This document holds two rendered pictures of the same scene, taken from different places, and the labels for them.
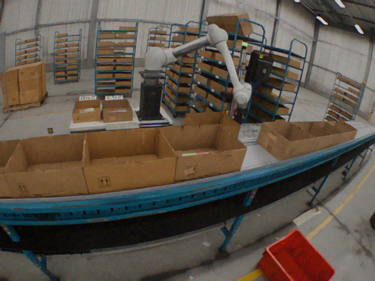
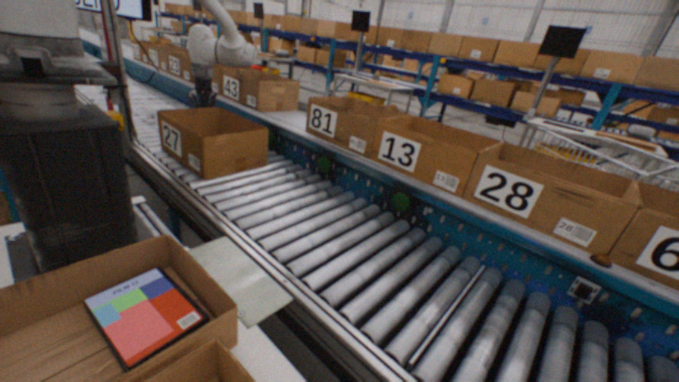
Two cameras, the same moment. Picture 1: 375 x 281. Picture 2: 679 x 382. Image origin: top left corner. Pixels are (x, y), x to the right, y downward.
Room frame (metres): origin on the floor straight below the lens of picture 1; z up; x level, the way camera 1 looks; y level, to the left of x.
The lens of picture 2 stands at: (1.51, 1.17, 1.29)
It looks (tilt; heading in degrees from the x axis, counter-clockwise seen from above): 26 degrees down; 245
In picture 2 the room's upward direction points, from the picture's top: 9 degrees clockwise
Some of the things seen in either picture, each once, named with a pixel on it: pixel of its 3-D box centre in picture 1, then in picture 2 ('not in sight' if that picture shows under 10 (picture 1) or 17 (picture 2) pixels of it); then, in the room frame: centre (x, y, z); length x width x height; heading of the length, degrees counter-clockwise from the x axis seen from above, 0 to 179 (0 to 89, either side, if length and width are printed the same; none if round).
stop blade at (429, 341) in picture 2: not in sight; (449, 316); (0.96, 0.79, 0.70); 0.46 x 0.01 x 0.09; 28
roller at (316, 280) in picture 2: not in sight; (364, 251); (1.10, 0.53, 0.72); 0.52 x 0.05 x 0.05; 28
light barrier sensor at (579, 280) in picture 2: not in sight; (582, 292); (0.64, 0.88, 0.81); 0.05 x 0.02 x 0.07; 118
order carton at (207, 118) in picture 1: (211, 128); (213, 139); (1.53, -0.19, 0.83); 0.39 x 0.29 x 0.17; 120
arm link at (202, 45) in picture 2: (244, 92); (204, 45); (1.55, -0.40, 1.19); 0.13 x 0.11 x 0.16; 162
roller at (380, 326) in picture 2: not in sight; (419, 287); (1.01, 0.70, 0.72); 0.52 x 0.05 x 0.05; 28
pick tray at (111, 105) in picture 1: (116, 109); (85, 339); (1.72, 0.75, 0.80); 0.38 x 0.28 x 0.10; 29
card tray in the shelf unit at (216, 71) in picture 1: (229, 74); not in sight; (2.64, -0.42, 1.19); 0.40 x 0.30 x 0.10; 28
